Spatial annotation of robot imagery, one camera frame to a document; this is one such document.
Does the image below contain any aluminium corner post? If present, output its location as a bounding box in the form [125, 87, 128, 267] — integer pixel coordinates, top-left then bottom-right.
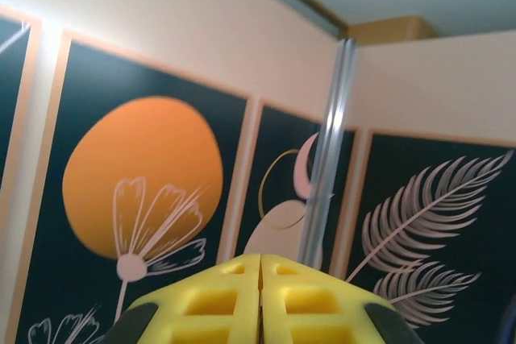
[298, 36, 359, 275]

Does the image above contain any brown cardboard box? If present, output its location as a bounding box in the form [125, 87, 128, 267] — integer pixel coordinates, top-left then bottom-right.
[347, 15, 441, 46]

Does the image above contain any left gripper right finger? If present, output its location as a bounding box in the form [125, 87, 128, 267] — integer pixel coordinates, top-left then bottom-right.
[260, 254, 422, 344]

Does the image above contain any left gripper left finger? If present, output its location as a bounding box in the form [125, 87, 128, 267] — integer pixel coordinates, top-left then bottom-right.
[95, 253, 263, 344]

